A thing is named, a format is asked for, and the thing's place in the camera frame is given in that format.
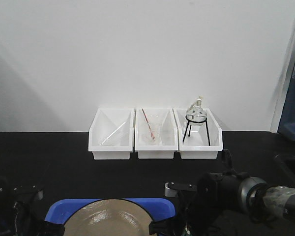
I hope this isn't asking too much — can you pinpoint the left white storage bin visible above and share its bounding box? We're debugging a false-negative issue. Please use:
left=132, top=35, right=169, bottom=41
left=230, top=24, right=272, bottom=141
left=88, top=108, right=135, bottom=160

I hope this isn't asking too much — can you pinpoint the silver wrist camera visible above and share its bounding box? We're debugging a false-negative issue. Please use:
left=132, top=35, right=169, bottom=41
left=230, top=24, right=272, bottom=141
left=164, top=182, right=197, bottom=197
left=12, top=185, right=44, bottom=201

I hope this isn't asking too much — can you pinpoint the white storage bin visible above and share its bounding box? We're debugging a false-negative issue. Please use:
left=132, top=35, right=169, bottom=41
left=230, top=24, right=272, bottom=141
left=134, top=108, right=178, bottom=159
left=173, top=108, right=223, bottom=159
left=88, top=108, right=135, bottom=160

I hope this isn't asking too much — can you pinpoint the glass alcohol lamp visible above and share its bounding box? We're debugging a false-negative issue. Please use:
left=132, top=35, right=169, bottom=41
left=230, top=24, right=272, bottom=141
left=185, top=96, right=207, bottom=126

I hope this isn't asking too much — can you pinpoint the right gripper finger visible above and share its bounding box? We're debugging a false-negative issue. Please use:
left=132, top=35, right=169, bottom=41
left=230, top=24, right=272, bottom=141
left=148, top=218, right=185, bottom=236

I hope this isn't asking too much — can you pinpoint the black wire tripod stand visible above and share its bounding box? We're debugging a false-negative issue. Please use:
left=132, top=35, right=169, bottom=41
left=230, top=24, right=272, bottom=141
left=182, top=115, right=210, bottom=146

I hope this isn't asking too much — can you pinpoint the blue plastic tray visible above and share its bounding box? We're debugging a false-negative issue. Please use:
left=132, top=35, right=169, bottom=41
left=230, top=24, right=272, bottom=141
left=45, top=198, right=176, bottom=224

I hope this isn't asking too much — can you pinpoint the right white storage bin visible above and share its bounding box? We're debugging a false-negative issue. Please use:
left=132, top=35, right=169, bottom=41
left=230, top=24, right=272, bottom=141
left=173, top=108, right=223, bottom=159

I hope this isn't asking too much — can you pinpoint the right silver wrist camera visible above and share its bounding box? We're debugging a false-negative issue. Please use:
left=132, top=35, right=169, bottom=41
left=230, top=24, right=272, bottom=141
left=164, top=182, right=197, bottom=197

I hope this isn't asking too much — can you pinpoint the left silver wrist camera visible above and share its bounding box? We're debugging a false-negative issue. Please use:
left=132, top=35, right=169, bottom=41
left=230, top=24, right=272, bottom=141
left=12, top=185, right=44, bottom=201

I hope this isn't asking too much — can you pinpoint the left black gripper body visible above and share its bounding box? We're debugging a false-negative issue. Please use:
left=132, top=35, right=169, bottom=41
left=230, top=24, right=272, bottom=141
left=4, top=197, right=46, bottom=236

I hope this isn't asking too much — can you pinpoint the clear glass stirring rod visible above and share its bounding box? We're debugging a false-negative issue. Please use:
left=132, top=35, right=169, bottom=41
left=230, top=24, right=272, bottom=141
left=99, top=122, right=126, bottom=146

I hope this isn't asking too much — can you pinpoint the clear glass beaker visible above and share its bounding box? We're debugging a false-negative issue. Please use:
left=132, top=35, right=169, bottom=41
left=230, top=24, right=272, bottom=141
left=142, top=123, right=161, bottom=146

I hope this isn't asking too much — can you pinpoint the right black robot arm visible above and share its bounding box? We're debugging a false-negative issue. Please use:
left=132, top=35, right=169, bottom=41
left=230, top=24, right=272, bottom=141
left=148, top=172, right=295, bottom=236

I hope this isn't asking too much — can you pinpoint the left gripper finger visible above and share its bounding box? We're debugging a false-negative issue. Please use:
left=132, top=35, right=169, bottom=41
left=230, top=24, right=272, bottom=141
left=38, top=221, right=65, bottom=236

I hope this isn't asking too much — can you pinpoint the black sink basin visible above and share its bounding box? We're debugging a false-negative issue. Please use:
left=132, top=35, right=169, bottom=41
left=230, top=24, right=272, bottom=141
left=274, top=154, right=295, bottom=183

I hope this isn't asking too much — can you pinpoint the middle white storage bin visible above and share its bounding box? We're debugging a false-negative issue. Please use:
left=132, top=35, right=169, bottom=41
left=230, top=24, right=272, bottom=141
left=134, top=108, right=178, bottom=159

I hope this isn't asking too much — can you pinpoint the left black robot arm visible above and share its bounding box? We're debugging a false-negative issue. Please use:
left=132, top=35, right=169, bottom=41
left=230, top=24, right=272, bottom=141
left=0, top=176, right=65, bottom=236

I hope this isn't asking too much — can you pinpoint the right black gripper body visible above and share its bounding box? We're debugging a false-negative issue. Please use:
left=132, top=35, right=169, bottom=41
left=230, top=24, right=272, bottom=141
left=177, top=191, right=222, bottom=236

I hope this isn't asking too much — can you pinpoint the beige plate with black rim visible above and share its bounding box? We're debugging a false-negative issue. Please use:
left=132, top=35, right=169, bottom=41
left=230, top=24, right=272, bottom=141
left=64, top=199, right=153, bottom=236

